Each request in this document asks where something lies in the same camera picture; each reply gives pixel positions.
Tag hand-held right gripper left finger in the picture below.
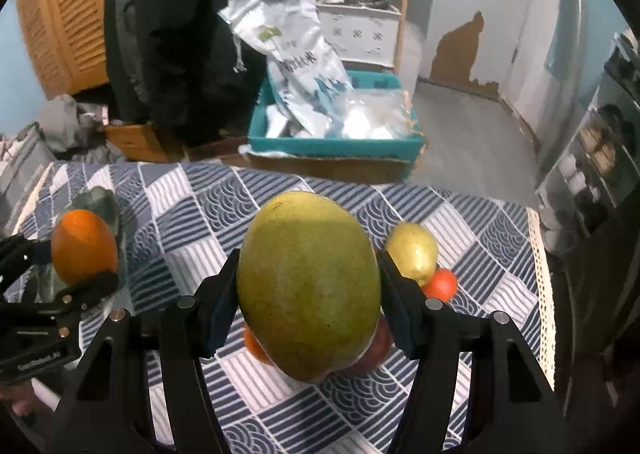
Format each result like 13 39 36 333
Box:
45 248 247 454

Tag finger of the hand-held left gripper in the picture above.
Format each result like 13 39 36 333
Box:
0 235 53 285
0 271 121 322

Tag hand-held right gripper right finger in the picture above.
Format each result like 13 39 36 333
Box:
375 250 571 454

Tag large orange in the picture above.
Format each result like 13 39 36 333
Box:
51 209 120 286

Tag red-orange round fruit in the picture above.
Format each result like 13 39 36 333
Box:
345 316 394 377

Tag small orange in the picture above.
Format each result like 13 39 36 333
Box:
243 324 275 366

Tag yellow lemon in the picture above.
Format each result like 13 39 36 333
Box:
385 222 439 287

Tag round glass plate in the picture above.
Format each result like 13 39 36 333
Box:
30 186 123 305

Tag large green mango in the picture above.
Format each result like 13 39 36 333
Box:
236 190 382 383

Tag person's left hand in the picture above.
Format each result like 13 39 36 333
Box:
0 382 35 417

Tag small red tomato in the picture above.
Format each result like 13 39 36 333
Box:
421 269 459 302

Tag blue white patterned tablecloth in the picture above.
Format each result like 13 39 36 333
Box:
0 161 557 454

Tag grey clothes pile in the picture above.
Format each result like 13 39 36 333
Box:
37 95 126 162

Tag wooden drawer box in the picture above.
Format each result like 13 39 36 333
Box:
105 123 251 162

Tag brown cardboard box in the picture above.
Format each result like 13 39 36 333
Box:
240 149 413 184

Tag teal storage box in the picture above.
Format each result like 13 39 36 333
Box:
247 70 426 170

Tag clear plastic bag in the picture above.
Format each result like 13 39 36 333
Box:
325 89 417 140

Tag wooden louvered cabinet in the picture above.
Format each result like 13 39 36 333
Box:
15 0 118 97

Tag glass display cabinet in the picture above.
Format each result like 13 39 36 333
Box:
535 29 640 255

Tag white printed plastic bag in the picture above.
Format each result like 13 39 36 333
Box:
218 0 353 137

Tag dark hanging coats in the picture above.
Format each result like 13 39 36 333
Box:
103 0 301 146

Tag white perforated basket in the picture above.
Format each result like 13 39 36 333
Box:
317 4 402 66

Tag wooden shelf rack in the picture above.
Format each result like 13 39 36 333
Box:
292 0 412 71

